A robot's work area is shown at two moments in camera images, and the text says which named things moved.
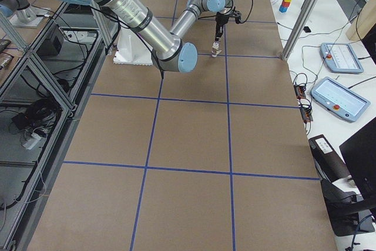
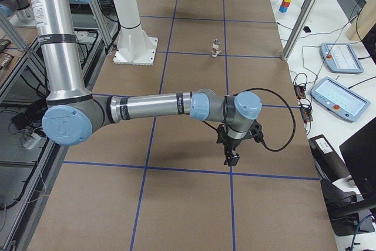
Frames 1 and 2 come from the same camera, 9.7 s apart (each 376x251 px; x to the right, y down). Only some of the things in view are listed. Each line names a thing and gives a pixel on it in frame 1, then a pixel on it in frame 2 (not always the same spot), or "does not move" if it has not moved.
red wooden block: (285, 3) does not move
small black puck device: (306, 29) does not move
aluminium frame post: (310, 2) does not move
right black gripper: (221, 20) -> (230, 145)
